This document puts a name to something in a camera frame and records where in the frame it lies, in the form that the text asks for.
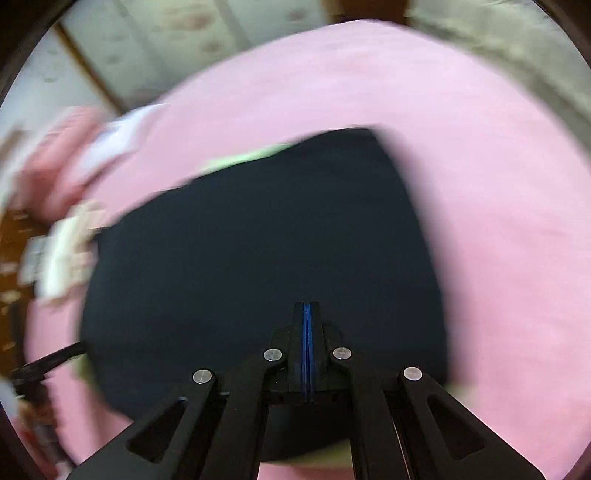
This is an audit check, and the pink bed blanket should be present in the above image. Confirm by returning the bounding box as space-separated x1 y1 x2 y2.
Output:
23 18 591 480

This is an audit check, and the white folded towel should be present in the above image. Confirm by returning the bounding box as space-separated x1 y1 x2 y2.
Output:
18 200 112 303

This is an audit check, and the beige curtain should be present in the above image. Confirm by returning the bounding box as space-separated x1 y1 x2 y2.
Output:
406 0 591 153

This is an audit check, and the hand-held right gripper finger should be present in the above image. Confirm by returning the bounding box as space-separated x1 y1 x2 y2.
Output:
307 302 546 480
67 302 308 480

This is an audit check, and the white floral wardrobe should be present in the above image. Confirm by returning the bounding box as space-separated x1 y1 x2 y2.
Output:
9 0 333 116

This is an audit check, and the white pillow with blue print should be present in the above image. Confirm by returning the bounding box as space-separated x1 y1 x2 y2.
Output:
81 104 167 176

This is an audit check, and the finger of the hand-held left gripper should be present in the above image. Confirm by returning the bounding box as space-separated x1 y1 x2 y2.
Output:
11 342 88 381

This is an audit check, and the pink folded clothing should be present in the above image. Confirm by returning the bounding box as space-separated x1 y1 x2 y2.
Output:
9 108 112 208

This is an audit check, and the light green and black hooded jacket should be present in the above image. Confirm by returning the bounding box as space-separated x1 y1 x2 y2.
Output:
78 128 451 467

